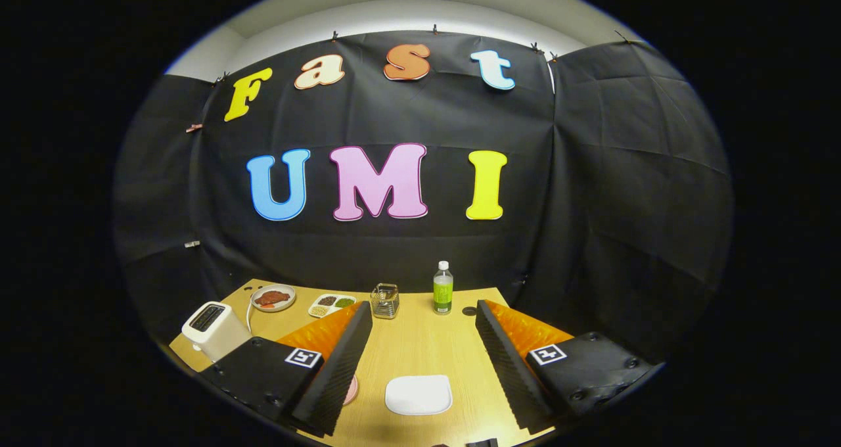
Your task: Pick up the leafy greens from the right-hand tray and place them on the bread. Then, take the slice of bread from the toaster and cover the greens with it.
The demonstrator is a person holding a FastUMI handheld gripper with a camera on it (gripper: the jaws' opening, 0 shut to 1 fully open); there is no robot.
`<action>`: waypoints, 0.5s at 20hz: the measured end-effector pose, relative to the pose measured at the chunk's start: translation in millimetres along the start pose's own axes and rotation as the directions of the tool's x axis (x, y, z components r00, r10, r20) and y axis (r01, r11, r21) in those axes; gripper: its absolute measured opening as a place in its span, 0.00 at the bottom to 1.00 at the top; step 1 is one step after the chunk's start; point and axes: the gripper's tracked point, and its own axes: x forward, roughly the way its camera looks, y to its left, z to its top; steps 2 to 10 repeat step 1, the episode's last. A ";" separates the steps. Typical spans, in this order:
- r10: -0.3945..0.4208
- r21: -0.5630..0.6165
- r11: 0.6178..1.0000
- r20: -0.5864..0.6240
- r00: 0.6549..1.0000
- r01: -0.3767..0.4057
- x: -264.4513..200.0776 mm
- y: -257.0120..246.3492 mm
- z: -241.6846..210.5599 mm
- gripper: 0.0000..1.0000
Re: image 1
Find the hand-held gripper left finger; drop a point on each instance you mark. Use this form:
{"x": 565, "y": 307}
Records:
{"x": 336, "y": 375}

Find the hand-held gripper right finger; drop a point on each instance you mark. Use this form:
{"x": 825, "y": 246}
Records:
{"x": 507, "y": 375}

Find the pink plate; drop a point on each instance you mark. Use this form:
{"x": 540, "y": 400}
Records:
{"x": 353, "y": 391}

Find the white divided dish with beans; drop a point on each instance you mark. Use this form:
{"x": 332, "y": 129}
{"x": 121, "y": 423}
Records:
{"x": 332, "y": 305}

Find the white square plate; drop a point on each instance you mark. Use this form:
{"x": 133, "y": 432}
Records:
{"x": 418, "y": 394}

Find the round white plate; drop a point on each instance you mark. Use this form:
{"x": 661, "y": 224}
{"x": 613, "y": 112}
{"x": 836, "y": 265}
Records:
{"x": 290, "y": 294}

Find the brown meat piece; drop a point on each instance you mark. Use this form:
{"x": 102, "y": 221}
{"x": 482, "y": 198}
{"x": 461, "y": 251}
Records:
{"x": 272, "y": 298}

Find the clear bottle with green label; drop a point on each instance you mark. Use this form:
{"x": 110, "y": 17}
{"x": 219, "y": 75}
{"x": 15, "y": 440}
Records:
{"x": 443, "y": 296}

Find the white toaster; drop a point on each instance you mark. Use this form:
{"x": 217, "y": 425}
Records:
{"x": 217, "y": 335}

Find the black backdrop cloth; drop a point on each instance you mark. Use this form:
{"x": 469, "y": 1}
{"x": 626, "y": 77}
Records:
{"x": 591, "y": 171}

